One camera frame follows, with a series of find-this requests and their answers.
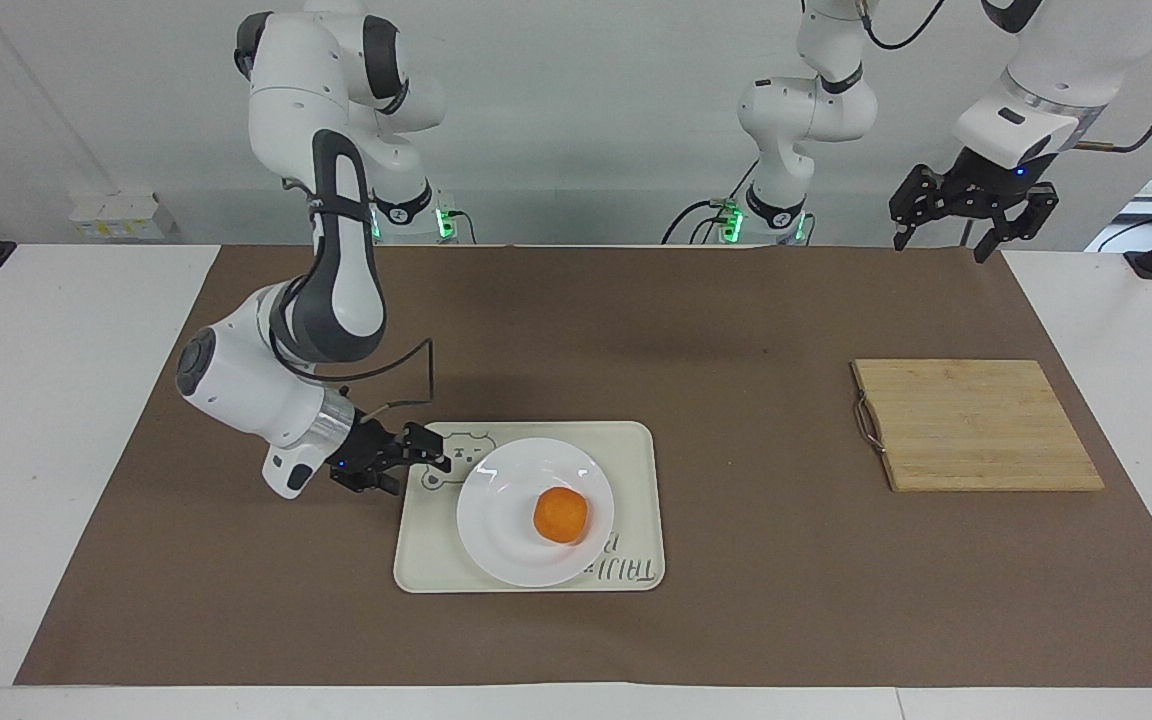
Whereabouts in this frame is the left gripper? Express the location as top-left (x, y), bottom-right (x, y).
top-left (888, 147), bottom-right (1061, 265)

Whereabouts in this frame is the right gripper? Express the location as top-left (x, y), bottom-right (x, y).
top-left (329, 410), bottom-right (454, 497)

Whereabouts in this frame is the white round plate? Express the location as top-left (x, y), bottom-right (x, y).
top-left (456, 437), bottom-right (616, 588)

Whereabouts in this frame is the orange fruit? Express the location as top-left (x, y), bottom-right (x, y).
top-left (533, 487), bottom-right (590, 545)

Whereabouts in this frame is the bamboo cutting board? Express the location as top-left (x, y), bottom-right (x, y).
top-left (851, 358), bottom-right (1106, 494)

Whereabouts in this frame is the cream plastic tray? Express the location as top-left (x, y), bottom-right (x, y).
top-left (393, 420), bottom-right (666, 595)

